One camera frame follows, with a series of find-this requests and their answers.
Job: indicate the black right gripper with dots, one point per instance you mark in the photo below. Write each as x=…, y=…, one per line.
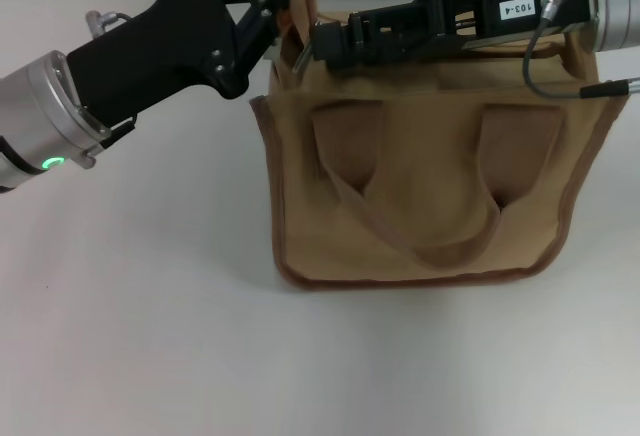
x=525, y=6

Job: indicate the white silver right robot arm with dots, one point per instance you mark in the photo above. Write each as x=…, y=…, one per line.
x=615, y=1

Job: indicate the small silver bag tag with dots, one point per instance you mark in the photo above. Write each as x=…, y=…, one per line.
x=272, y=53

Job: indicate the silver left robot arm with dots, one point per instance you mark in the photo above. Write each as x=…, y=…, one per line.
x=35, y=116

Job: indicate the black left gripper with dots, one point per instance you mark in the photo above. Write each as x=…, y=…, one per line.
x=165, y=51

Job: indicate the khaki canvas food bag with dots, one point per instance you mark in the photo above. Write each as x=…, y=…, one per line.
x=425, y=181

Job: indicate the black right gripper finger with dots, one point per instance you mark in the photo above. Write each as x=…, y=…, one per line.
x=330, y=41

